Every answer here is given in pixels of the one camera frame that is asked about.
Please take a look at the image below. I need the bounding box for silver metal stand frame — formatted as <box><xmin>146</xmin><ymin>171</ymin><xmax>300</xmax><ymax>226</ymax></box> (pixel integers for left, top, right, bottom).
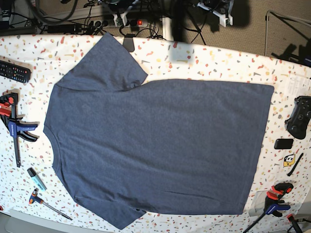
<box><xmin>264</xmin><ymin>10</ymin><xmax>311</xmax><ymax>64</ymax></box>

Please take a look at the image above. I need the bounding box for black table clamp mount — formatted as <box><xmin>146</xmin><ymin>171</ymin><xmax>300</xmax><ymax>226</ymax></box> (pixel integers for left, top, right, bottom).
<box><xmin>122</xmin><ymin>34</ymin><xmax>136</xmax><ymax>52</ymax></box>

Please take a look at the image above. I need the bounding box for red black clamp corner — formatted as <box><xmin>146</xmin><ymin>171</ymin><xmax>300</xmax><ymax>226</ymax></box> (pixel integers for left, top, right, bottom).
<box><xmin>287</xmin><ymin>214</ymin><xmax>303</xmax><ymax>233</ymax></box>

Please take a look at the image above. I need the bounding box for black game controller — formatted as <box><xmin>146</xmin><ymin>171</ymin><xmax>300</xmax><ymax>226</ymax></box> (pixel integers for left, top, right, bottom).
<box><xmin>285</xmin><ymin>96</ymin><xmax>311</xmax><ymax>140</ymax></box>

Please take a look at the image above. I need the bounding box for small black case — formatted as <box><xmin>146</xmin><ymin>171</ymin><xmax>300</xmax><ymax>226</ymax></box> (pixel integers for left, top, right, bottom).
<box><xmin>274</xmin><ymin>138</ymin><xmax>294</xmax><ymax>150</ymax></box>

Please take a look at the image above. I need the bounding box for blue black bar clamp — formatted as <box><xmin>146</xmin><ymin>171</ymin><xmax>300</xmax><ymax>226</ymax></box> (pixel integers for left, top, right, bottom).
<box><xmin>243</xmin><ymin>183</ymin><xmax>294</xmax><ymax>233</ymax></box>
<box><xmin>0</xmin><ymin>92</ymin><xmax>38</xmax><ymax>167</ymax></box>

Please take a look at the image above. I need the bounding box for white power strip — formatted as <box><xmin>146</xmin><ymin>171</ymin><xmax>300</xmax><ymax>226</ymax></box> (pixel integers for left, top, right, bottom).
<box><xmin>91</xmin><ymin>19</ymin><xmax>149</xmax><ymax>28</ymax></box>

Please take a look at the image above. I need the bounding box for teal highlighter marker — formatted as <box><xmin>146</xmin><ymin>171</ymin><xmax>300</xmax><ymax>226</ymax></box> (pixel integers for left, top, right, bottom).
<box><xmin>27</xmin><ymin>167</ymin><xmax>47</xmax><ymax>191</ymax></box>

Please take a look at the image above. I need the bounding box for blue black bar clamp right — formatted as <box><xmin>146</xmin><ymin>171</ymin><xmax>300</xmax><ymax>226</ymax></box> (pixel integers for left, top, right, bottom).
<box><xmin>243</xmin><ymin>183</ymin><xmax>294</xmax><ymax>233</ymax></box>

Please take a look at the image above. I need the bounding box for clear plastic bag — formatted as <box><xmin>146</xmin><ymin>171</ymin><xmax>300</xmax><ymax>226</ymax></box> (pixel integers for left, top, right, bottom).
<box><xmin>248</xmin><ymin>191</ymin><xmax>267</xmax><ymax>217</ymax></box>

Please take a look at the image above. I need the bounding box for blue black bar clamp left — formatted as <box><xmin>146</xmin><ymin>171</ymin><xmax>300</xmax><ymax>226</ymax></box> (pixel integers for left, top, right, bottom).
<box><xmin>0</xmin><ymin>92</ymin><xmax>38</xmax><ymax>167</ymax></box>

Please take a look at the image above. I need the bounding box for yellow cartoon sticker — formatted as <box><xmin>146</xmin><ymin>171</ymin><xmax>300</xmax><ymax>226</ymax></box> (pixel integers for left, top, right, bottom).
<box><xmin>283</xmin><ymin>153</ymin><xmax>295</xmax><ymax>167</ymax></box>

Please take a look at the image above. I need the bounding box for black TV remote control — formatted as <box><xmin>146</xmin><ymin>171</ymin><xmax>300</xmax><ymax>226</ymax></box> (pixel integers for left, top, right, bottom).
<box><xmin>0</xmin><ymin>61</ymin><xmax>31</xmax><ymax>83</ymax></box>

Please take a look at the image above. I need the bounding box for white paper sheet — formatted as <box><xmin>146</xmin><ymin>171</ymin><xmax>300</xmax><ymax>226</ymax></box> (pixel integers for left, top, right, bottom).
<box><xmin>284</xmin><ymin>74</ymin><xmax>311</xmax><ymax>97</ymax></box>

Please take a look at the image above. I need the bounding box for black cable tie strip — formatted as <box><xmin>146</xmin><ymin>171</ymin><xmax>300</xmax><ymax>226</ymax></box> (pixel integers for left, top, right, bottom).
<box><xmin>287</xmin><ymin>153</ymin><xmax>304</xmax><ymax>177</ymax></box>

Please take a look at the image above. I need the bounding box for orange blue T-handle hex key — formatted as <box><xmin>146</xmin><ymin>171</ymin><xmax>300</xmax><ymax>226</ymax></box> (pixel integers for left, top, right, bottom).
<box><xmin>29</xmin><ymin>188</ymin><xmax>72</xmax><ymax>221</ymax></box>

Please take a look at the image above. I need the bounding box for blue grey T-shirt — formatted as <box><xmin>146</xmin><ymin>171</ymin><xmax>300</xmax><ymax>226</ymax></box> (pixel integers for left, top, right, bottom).
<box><xmin>44</xmin><ymin>34</ymin><xmax>274</xmax><ymax>229</ymax></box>

